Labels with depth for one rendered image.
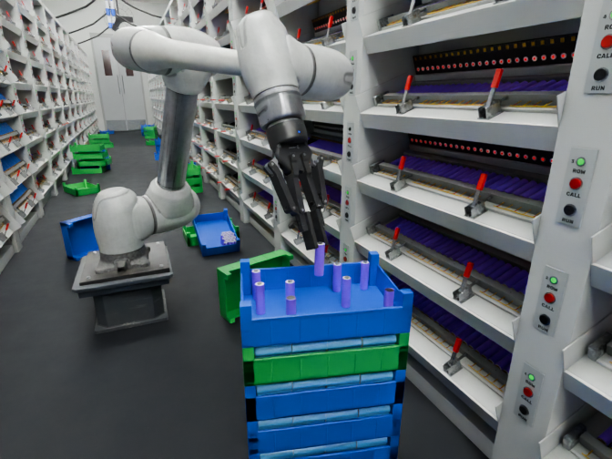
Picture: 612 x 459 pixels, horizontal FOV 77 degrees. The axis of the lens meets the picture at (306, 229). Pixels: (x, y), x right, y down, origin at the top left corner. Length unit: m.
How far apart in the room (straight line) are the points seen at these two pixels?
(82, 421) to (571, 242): 1.19
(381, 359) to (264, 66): 0.57
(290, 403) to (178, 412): 0.49
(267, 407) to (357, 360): 0.19
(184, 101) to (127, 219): 0.46
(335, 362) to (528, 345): 0.37
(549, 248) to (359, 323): 0.35
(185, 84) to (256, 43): 0.58
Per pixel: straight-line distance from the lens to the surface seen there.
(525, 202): 0.88
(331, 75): 0.85
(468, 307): 0.95
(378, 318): 0.71
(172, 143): 1.42
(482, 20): 0.90
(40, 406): 1.37
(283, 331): 0.68
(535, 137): 0.79
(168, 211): 1.54
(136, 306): 1.57
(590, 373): 0.84
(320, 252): 0.72
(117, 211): 1.48
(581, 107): 0.74
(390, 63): 1.26
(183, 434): 1.14
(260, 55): 0.75
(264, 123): 0.74
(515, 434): 0.98
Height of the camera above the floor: 0.80
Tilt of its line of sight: 19 degrees down
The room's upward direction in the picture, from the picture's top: straight up
